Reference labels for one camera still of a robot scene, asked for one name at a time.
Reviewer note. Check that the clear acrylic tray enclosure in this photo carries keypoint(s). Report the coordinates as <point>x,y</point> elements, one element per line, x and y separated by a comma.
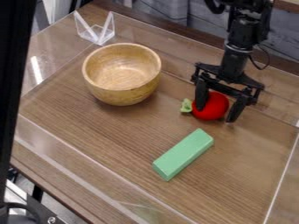
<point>88,152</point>

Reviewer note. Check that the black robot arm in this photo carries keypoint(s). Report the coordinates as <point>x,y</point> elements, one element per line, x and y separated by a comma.
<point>248,27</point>

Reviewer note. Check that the black vertical post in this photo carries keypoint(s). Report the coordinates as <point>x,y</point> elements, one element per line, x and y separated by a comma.
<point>16,22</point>

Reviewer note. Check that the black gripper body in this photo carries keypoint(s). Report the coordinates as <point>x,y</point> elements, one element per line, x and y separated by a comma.
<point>232,85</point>

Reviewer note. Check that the green rectangular block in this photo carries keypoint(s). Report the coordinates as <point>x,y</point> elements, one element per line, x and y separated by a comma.
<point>181,154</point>

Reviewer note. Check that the red plush fruit green leaf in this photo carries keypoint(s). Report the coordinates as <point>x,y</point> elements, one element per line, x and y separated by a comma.
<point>213,110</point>

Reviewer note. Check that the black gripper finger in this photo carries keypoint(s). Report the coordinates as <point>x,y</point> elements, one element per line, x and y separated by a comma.
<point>201,94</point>
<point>236,109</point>

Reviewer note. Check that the clear acrylic corner bracket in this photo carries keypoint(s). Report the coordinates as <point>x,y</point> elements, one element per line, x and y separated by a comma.
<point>95,33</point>

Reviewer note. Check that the black metal base bracket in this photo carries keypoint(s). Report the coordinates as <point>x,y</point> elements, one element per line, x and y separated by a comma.
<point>48,217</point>

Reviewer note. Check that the wooden bowl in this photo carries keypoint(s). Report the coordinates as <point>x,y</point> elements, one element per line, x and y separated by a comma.
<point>121,73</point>

